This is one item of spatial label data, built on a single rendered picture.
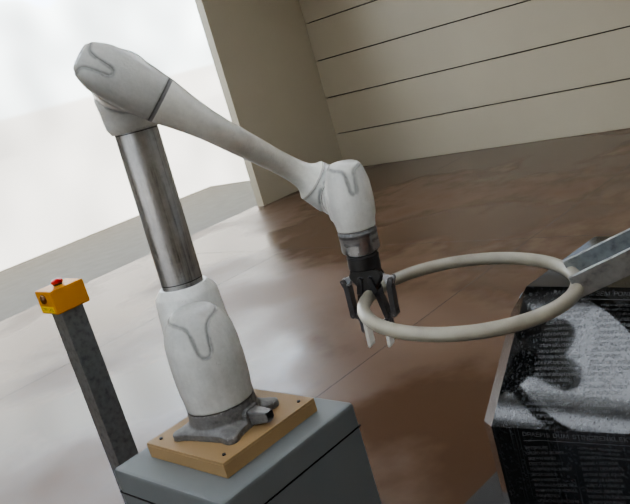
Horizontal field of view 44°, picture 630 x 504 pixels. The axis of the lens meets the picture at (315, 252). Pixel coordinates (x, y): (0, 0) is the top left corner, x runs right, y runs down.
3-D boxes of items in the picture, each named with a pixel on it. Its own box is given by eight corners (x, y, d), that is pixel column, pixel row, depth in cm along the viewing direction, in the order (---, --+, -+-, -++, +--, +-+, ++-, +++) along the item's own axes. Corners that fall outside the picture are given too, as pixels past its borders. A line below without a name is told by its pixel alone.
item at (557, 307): (571, 251, 187) (570, 240, 186) (602, 330, 141) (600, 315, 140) (372, 275, 198) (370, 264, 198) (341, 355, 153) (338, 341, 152)
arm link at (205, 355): (187, 425, 162) (154, 329, 157) (181, 395, 179) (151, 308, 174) (260, 399, 165) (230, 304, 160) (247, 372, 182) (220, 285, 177)
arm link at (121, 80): (174, 69, 155) (170, 72, 168) (90, 22, 150) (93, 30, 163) (145, 127, 155) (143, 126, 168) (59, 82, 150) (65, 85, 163)
